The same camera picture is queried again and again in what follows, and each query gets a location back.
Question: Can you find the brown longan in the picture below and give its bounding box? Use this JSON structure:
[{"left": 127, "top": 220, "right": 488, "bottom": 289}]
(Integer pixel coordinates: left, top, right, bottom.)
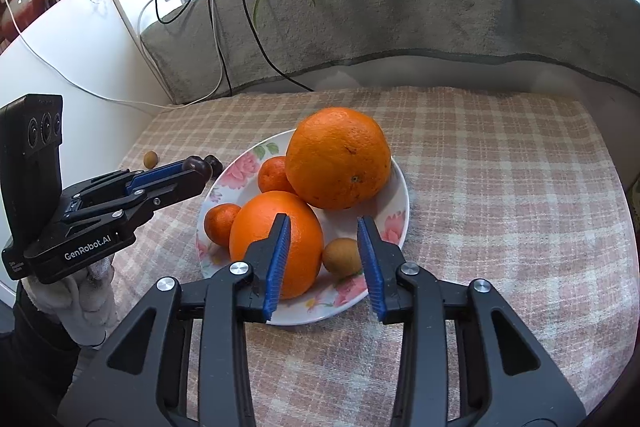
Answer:
[
  {"left": 322, "top": 237, "right": 361, "bottom": 280},
  {"left": 143, "top": 150, "right": 158, "bottom": 170}
]

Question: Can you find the tangerine with stem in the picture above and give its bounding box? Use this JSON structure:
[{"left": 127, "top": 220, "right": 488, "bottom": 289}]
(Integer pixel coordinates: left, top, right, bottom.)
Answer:
[{"left": 203, "top": 202, "right": 241, "bottom": 248}]

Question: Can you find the smooth large orange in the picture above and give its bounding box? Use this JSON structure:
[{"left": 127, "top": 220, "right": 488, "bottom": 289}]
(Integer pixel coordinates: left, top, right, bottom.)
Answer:
[{"left": 229, "top": 191, "right": 324, "bottom": 300}]

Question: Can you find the medium tangerine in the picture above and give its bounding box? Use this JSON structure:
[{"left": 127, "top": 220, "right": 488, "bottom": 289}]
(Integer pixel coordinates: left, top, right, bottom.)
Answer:
[{"left": 257, "top": 156, "right": 295, "bottom": 193}]

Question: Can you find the round large orange with stem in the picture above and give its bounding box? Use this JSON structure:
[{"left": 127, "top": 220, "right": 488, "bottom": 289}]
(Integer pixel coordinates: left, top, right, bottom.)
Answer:
[{"left": 285, "top": 107, "right": 392, "bottom": 210}]

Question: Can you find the dark cherry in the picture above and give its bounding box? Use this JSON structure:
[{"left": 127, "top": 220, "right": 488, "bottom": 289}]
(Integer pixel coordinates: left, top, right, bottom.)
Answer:
[
  {"left": 204, "top": 155, "right": 224, "bottom": 180},
  {"left": 182, "top": 156, "right": 212, "bottom": 181}
]

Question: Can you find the black sleeved left forearm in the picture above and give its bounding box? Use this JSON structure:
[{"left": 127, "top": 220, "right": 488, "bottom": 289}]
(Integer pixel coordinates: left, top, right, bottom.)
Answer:
[{"left": 1, "top": 285, "right": 80, "bottom": 426}]

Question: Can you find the white gloved left hand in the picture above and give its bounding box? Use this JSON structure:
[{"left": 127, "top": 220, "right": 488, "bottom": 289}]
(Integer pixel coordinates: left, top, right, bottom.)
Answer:
[{"left": 21, "top": 256, "right": 116, "bottom": 348}]

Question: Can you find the white cabinet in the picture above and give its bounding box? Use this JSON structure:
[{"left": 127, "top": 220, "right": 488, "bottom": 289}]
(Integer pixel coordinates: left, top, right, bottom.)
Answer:
[{"left": 0, "top": 0, "right": 169, "bottom": 185}]

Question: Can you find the grey blanket on sill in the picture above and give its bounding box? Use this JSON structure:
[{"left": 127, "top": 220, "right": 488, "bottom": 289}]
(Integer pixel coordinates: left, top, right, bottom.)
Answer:
[{"left": 141, "top": 0, "right": 639, "bottom": 103}]

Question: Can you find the white cable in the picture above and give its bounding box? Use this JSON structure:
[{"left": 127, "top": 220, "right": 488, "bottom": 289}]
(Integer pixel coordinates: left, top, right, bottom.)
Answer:
[{"left": 0, "top": 0, "right": 227, "bottom": 111}]

